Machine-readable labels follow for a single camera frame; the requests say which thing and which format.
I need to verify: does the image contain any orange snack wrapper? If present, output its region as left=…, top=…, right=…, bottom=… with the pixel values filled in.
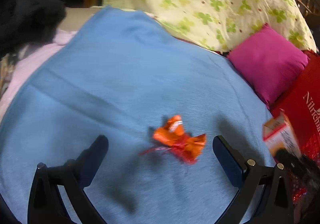
left=139, top=115, right=207, bottom=165

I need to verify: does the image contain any pink bed sheet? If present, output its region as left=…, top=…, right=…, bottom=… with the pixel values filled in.
left=1, top=29, right=78, bottom=121

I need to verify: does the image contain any blue towel blanket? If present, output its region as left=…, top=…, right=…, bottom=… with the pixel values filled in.
left=1, top=8, right=274, bottom=223

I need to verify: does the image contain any black clothing pile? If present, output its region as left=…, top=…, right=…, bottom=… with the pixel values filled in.
left=1, top=0, right=66, bottom=57

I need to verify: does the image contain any red Nilrich paper bag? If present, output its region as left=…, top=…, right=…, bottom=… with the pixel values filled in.
left=271, top=52, right=320, bottom=205

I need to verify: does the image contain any orange white cigarette box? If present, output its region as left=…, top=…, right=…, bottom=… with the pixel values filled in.
left=263, top=111, right=302, bottom=158

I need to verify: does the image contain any magenta pillow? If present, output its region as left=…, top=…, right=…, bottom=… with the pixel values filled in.
left=228, top=24, right=309, bottom=106

